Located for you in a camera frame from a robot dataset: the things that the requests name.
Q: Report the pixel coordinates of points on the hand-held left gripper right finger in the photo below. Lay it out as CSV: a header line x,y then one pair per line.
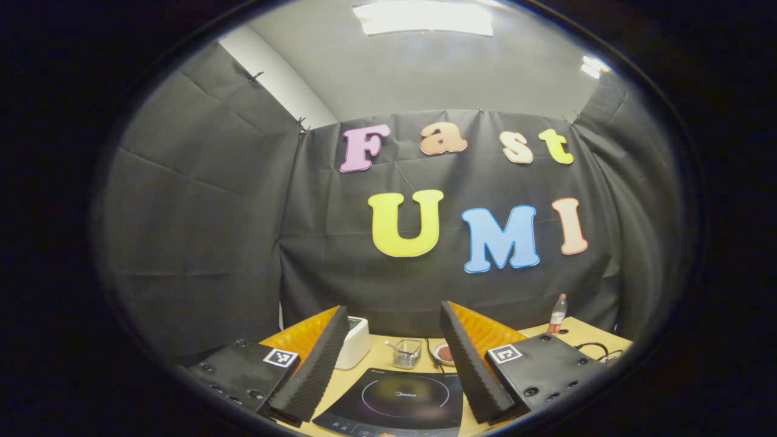
x,y
470,370

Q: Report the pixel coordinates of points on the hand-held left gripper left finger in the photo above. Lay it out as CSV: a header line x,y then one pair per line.
x,y
315,370

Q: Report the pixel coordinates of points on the black induction cooktop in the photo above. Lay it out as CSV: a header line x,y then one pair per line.
x,y
400,400

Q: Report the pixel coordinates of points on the white round plate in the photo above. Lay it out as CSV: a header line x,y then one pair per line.
x,y
442,361

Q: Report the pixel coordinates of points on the small brown meat patty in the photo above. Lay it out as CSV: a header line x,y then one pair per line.
x,y
444,352

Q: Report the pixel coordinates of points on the white toaster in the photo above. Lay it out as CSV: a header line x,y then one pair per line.
x,y
355,343

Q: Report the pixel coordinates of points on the pink striped straw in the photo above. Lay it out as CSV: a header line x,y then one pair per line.
x,y
391,346

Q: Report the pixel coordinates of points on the clear bottle with red label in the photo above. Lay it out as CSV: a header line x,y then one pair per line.
x,y
557,315

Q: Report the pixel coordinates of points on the small ceiling light panel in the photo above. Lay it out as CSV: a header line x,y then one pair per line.
x,y
592,67

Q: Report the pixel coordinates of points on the large ceiling light panel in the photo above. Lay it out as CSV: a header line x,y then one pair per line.
x,y
425,17

